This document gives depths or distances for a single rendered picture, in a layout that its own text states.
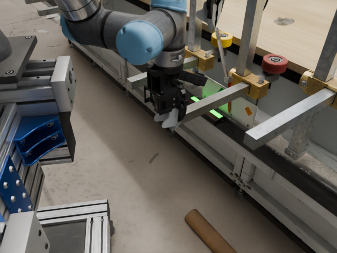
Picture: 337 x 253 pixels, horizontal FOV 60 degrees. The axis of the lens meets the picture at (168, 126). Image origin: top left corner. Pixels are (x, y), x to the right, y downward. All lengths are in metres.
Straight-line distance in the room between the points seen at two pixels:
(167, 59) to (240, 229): 1.14
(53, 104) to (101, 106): 1.63
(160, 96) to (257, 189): 0.99
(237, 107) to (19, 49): 0.68
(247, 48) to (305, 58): 0.24
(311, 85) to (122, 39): 0.51
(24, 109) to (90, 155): 1.22
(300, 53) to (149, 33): 0.70
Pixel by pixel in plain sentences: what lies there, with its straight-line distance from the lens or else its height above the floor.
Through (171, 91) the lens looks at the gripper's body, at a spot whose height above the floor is 0.96.
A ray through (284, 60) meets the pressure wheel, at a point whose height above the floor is 0.91.
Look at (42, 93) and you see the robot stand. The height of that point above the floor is 0.97.
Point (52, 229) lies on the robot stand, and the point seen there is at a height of 0.21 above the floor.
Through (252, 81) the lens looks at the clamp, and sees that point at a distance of 0.98.
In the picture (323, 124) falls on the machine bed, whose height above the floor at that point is 0.71.
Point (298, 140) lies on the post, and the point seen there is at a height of 0.77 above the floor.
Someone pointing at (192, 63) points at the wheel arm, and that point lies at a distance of 1.11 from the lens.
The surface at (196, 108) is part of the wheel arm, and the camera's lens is 0.83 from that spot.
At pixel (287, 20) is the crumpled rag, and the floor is 0.91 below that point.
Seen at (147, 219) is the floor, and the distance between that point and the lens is 1.62.
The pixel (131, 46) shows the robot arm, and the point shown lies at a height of 1.13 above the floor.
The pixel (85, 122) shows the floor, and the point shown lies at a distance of 2.26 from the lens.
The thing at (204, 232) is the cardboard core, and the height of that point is 0.07.
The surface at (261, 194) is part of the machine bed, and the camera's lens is 1.56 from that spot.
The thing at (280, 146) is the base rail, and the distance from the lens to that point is 1.01.
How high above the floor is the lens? 1.35
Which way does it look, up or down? 39 degrees down
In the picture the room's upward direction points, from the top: straight up
